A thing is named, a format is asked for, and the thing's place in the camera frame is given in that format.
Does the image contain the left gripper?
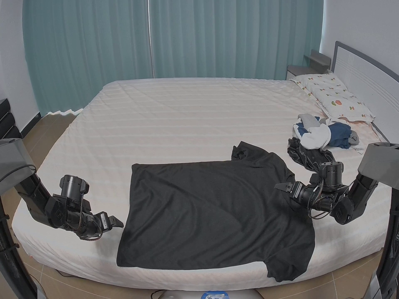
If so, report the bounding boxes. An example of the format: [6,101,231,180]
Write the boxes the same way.
[92,211,113,233]

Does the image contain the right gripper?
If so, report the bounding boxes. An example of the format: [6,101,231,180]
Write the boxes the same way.
[290,181,312,205]

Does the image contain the black T-shirt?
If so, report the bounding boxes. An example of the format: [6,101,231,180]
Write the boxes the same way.
[116,141,316,283]

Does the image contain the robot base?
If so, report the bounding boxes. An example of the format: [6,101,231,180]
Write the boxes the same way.
[156,288,259,299]

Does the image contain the pile of clothes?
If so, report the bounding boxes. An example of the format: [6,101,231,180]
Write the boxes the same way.
[287,113,365,172]

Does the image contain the bed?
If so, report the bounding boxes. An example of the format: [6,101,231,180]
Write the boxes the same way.
[11,41,399,282]

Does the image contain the white printed pillow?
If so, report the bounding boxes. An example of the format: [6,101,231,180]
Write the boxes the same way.
[288,73,376,123]

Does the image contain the grey bedside table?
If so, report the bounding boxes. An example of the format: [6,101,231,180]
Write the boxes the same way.
[286,49,331,81]

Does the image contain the black chest of drawers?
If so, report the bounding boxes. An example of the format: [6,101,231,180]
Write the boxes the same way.
[0,98,22,140]

